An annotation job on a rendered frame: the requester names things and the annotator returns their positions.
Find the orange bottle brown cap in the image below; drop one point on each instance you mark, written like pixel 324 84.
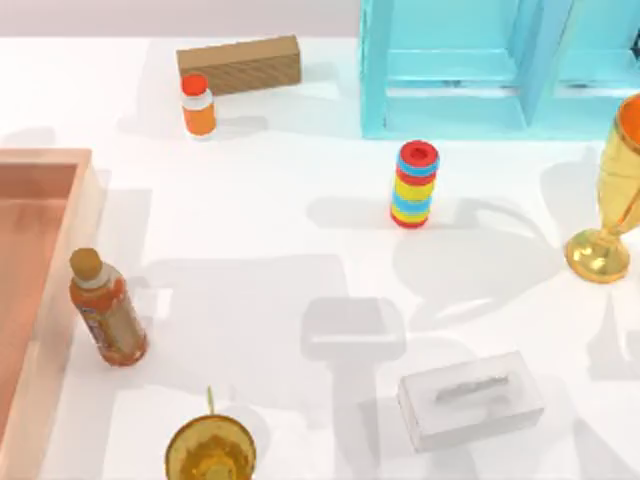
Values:
pixel 107 315

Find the white tissue box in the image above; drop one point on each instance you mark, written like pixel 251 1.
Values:
pixel 467 400

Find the salmon-coloured shallow box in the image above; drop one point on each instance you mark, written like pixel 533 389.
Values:
pixel 30 260

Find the gold trophy cup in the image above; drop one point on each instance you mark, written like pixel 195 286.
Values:
pixel 617 190

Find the stack of coloured rings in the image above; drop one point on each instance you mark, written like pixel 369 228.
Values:
pixel 415 187

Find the brown cardboard box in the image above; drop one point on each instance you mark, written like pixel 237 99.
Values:
pixel 250 62

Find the light blue rack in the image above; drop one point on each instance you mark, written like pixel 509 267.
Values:
pixel 450 65

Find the small orange bottle red cap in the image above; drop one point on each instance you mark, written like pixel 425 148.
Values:
pixel 199 112

